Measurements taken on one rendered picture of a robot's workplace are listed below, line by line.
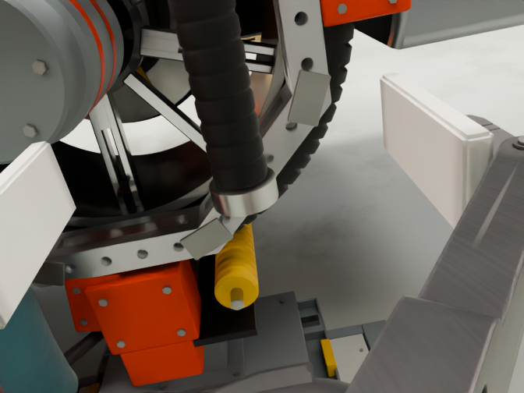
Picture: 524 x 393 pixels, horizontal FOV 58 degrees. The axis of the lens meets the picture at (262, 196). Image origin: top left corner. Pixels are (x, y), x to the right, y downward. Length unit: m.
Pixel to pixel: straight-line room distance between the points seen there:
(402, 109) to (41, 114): 0.28
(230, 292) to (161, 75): 0.35
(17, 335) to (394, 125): 0.45
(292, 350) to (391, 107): 0.79
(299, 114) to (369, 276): 0.99
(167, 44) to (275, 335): 0.60
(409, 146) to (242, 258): 0.50
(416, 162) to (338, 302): 1.22
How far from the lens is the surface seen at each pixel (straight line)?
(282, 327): 0.99
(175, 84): 0.77
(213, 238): 0.57
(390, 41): 0.70
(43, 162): 0.18
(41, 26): 0.37
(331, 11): 0.50
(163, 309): 0.62
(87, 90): 0.42
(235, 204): 0.29
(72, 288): 0.64
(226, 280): 0.61
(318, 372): 1.00
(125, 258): 0.60
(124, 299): 0.62
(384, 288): 1.40
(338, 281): 1.44
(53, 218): 0.18
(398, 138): 0.17
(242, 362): 0.92
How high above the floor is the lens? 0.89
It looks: 27 degrees down
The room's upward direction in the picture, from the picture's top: 12 degrees counter-clockwise
